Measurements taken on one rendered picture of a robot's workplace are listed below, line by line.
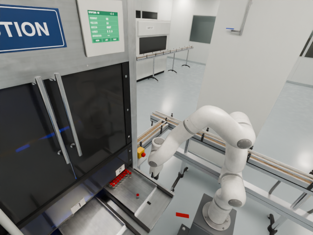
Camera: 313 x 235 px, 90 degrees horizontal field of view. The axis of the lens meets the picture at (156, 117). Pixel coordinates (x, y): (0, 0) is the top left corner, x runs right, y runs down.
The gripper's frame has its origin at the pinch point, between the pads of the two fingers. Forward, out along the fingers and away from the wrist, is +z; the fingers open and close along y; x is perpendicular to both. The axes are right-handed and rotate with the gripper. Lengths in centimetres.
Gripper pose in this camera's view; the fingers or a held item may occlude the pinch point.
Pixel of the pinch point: (156, 176)
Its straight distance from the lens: 113.9
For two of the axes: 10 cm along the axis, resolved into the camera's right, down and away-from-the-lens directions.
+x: 8.1, 3.6, -4.7
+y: -5.9, 4.1, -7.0
